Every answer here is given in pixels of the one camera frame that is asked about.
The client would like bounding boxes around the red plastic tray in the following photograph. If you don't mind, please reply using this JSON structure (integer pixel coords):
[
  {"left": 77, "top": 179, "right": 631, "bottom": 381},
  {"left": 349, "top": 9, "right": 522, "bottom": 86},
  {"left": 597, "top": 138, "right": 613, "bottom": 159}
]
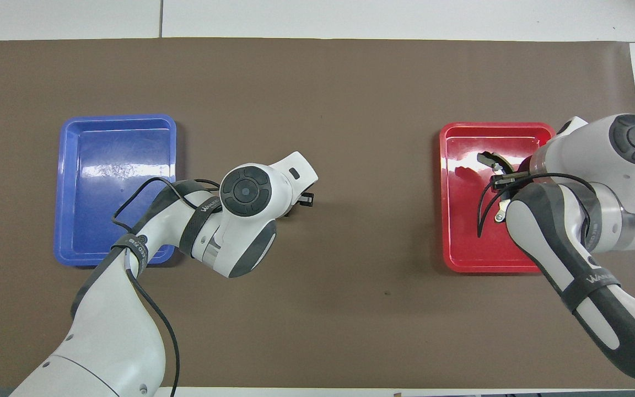
[{"left": 439, "top": 122, "right": 557, "bottom": 274}]

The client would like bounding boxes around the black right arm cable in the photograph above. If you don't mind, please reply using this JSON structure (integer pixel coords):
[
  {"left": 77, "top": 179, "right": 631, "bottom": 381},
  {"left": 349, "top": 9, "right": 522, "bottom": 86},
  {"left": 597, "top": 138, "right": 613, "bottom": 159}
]
[{"left": 477, "top": 173, "right": 597, "bottom": 239}]

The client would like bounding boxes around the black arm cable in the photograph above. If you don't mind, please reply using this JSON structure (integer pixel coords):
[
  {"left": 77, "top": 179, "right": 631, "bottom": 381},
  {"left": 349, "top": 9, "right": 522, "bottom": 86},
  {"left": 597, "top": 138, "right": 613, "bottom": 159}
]
[
  {"left": 477, "top": 173, "right": 597, "bottom": 239},
  {"left": 111, "top": 176, "right": 222, "bottom": 397}
]

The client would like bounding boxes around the blue plastic tray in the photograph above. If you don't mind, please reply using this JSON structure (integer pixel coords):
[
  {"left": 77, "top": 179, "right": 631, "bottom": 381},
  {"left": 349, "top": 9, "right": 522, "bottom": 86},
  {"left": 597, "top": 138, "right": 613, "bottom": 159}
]
[{"left": 53, "top": 114, "right": 177, "bottom": 268}]

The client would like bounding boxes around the brown paper table mat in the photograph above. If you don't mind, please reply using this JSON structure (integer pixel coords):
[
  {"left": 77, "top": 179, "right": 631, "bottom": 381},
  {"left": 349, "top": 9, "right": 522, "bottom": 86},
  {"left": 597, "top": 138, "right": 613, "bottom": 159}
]
[{"left": 0, "top": 37, "right": 635, "bottom": 390}]

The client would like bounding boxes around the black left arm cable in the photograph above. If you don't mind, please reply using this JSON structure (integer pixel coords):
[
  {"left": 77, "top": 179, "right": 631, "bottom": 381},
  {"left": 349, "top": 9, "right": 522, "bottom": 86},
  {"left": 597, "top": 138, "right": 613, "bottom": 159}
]
[{"left": 111, "top": 176, "right": 222, "bottom": 397}]

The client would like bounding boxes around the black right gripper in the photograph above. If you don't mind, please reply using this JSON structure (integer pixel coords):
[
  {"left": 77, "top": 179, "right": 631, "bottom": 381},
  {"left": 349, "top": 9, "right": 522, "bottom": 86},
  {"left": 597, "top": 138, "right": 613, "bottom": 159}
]
[{"left": 491, "top": 171, "right": 533, "bottom": 191}]

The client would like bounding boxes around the long curved brake pad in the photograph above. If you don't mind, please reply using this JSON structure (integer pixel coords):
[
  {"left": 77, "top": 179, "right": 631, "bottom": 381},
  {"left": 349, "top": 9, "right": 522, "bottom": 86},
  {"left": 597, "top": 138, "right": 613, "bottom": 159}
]
[{"left": 476, "top": 151, "right": 515, "bottom": 223}]

